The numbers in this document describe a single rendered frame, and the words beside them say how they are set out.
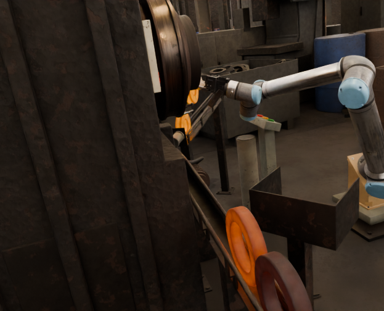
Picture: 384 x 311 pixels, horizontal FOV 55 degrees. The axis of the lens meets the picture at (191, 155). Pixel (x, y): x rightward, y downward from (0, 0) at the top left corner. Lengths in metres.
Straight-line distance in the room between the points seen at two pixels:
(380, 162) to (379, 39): 3.22
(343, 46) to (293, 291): 4.18
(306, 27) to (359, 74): 3.75
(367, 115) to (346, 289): 0.79
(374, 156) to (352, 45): 2.98
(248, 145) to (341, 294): 0.97
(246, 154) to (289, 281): 1.67
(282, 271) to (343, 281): 1.26
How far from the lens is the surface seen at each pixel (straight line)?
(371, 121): 1.76
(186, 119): 2.05
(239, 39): 5.38
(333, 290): 1.91
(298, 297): 0.70
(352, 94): 1.64
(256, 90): 1.86
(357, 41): 4.81
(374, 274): 2.03
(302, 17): 5.34
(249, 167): 2.35
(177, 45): 1.25
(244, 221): 0.84
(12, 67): 0.94
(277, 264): 0.72
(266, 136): 2.39
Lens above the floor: 1.21
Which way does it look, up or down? 19 degrees down
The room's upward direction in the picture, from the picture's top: 8 degrees counter-clockwise
